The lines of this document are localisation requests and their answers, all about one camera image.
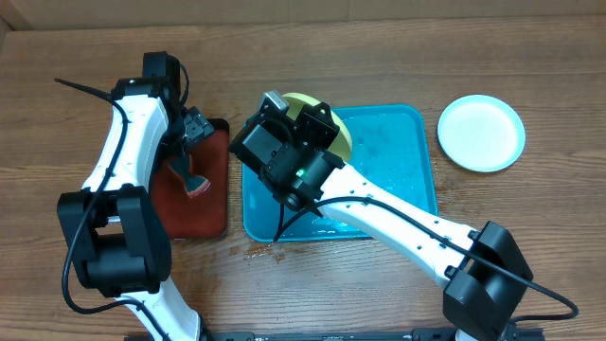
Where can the green plate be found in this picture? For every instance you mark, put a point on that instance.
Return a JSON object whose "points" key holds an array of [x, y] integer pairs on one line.
{"points": [[342, 144]]}

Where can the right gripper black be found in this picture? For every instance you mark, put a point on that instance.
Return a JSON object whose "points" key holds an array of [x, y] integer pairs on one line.
{"points": [[315, 123]]}

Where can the round orange green sponge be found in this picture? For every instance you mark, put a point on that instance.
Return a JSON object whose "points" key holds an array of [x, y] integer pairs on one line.
{"points": [[182, 168]]}

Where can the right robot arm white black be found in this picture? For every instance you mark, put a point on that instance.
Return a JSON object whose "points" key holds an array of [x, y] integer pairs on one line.
{"points": [[482, 272]]}

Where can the teal plastic tray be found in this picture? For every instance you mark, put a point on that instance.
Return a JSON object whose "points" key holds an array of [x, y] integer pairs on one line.
{"points": [[389, 148]]}

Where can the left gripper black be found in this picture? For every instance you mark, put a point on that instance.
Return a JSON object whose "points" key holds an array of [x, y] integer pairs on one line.
{"points": [[197, 126]]}

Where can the light blue plate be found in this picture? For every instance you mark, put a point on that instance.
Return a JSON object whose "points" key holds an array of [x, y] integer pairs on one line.
{"points": [[481, 133]]}

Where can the dark red tray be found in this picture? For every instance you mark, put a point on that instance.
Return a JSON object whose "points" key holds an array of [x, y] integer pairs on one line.
{"points": [[203, 216]]}

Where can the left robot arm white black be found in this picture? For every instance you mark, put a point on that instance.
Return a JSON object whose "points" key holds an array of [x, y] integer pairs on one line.
{"points": [[118, 252]]}

